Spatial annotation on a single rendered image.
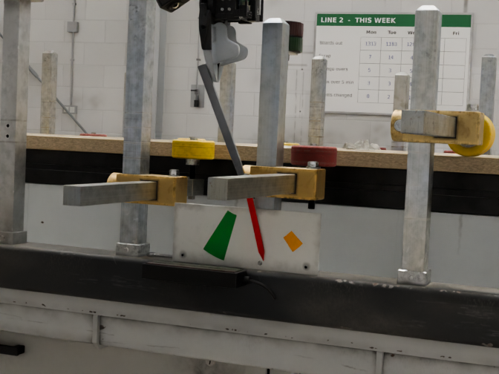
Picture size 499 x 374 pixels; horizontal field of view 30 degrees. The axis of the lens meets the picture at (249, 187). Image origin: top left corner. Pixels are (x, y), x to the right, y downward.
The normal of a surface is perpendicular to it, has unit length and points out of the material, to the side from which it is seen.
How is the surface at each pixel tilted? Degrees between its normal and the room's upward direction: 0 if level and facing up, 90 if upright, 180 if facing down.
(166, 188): 90
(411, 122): 90
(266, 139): 90
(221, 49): 93
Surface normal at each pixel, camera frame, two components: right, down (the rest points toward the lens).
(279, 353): -0.37, 0.04
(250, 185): 0.93, 0.06
